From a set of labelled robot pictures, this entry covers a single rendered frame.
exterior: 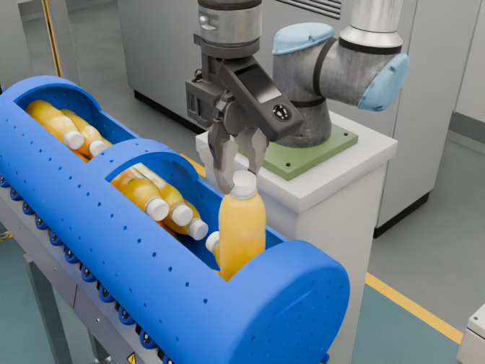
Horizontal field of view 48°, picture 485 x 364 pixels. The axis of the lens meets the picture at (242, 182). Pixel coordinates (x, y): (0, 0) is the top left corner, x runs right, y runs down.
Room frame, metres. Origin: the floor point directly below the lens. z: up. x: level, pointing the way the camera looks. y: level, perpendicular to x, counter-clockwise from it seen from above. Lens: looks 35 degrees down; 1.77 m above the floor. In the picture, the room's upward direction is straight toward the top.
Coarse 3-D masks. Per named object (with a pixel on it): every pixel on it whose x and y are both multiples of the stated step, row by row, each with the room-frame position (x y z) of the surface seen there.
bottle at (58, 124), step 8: (32, 104) 1.17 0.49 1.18; (40, 104) 1.17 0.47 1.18; (48, 104) 1.18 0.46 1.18; (32, 112) 1.15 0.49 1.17; (40, 112) 1.13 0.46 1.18; (48, 112) 1.12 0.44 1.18; (56, 112) 1.13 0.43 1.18; (40, 120) 1.11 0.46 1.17; (48, 120) 1.10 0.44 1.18; (56, 120) 1.09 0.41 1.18; (64, 120) 1.09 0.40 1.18; (72, 120) 1.11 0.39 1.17; (48, 128) 1.08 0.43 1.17; (56, 128) 1.07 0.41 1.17; (64, 128) 1.07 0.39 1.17; (72, 128) 1.08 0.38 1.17; (56, 136) 1.06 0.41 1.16; (64, 136) 1.05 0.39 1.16; (64, 144) 1.06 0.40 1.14
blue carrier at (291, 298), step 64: (0, 128) 1.06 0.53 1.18; (64, 192) 0.83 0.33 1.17; (192, 192) 0.95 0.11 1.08; (128, 256) 0.65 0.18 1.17; (192, 256) 0.60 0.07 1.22; (256, 256) 0.58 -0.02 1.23; (320, 256) 0.60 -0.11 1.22; (192, 320) 0.53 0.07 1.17; (256, 320) 0.50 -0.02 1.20; (320, 320) 0.59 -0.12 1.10
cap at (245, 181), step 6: (234, 174) 0.63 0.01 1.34; (240, 174) 0.64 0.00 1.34; (246, 174) 0.64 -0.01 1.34; (252, 174) 0.63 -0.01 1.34; (234, 180) 0.62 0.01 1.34; (240, 180) 0.62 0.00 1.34; (246, 180) 0.62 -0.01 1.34; (252, 180) 0.62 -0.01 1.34; (234, 186) 0.61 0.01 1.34; (240, 186) 0.61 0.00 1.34; (246, 186) 0.61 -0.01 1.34; (252, 186) 0.61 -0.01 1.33; (234, 192) 0.61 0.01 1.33; (240, 192) 0.61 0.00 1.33; (246, 192) 0.61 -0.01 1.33; (252, 192) 0.62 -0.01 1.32
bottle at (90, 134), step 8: (64, 112) 1.21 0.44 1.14; (72, 112) 1.22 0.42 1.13; (80, 120) 1.17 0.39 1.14; (80, 128) 1.13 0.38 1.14; (88, 128) 1.13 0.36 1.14; (88, 136) 1.10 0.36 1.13; (96, 136) 1.11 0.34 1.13; (88, 144) 1.09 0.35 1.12; (80, 152) 1.10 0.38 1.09; (88, 152) 1.09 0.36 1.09
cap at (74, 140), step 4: (72, 132) 1.05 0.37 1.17; (76, 132) 1.05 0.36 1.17; (68, 136) 1.04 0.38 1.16; (72, 136) 1.04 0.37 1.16; (76, 136) 1.05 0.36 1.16; (80, 136) 1.05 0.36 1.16; (64, 140) 1.05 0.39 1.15; (68, 140) 1.04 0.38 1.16; (72, 140) 1.04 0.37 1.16; (76, 140) 1.05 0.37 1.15; (80, 140) 1.05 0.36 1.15; (68, 144) 1.03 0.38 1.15; (72, 144) 1.04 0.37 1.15; (76, 144) 1.05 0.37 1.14; (80, 144) 1.05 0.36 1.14; (72, 148) 1.04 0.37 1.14; (76, 148) 1.04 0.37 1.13
